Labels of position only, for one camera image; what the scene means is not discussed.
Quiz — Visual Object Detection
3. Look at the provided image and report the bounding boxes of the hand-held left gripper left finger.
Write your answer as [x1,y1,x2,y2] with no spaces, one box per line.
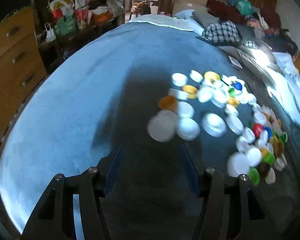
[21,144,123,240]

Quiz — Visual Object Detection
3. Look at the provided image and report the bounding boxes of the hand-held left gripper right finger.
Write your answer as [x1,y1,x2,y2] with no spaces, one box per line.
[181,144,282,240]

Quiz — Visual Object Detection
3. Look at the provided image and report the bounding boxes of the pile of bottle caps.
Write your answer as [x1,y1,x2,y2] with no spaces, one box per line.
[147,70,288,187]

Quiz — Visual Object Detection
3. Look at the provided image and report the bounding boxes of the blue bed blanket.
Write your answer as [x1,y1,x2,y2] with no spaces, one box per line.
[0,15,300,240]

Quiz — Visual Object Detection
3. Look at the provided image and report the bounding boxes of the white quilt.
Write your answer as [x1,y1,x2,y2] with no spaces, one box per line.
[240,47,300,136]

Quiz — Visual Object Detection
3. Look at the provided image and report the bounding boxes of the dark wooden table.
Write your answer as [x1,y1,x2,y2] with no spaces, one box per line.
[37,17,126,63]

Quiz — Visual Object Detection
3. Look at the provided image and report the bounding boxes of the plaid shirt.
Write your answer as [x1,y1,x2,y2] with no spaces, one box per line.
[202,20,257,49]

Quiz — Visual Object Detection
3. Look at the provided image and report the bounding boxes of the wooden dresser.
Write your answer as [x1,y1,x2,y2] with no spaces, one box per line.
[0,6,47,163]

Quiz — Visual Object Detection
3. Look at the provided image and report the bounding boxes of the small white paper bag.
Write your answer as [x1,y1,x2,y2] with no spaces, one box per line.
[44,23,56,42]

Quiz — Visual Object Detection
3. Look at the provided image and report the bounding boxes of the green bag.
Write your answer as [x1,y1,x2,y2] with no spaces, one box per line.
[54,15,77,36]

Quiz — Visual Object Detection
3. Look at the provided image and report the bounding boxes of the orange basin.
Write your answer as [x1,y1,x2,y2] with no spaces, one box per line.
[92,11,115,25]

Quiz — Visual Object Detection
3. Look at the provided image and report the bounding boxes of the white fleece blanket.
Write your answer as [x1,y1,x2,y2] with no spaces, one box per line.
[129,14,195,32]

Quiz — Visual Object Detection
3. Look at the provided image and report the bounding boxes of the red paper bucket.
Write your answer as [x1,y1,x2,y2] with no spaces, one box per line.
[75,9,92,30]

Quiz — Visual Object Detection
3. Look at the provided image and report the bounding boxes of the grey pillow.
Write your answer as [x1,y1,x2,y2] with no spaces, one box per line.
[192,10,220,28]

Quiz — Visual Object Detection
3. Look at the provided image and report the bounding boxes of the light blue pillow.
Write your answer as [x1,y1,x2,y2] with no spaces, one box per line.
[175,9,203,27]

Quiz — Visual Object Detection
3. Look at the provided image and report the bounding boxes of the wooden chair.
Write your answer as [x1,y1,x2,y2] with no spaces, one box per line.
[129,0,151,18]

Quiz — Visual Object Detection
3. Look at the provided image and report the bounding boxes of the white printed bag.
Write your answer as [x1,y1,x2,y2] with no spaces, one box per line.
[106,0,126,18]

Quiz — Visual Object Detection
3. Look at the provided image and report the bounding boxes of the heap of colourful clothes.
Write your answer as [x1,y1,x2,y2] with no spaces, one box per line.
[246,10,300,56]

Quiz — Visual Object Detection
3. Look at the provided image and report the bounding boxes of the dark red garment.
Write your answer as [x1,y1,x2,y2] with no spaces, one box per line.
[206,0,241,25]

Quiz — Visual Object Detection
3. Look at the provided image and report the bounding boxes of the red and white bag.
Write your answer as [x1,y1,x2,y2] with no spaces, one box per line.
[49,0,76,21]

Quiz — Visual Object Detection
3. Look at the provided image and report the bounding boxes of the teal bag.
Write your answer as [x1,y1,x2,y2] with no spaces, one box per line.
[229,0,255,16]

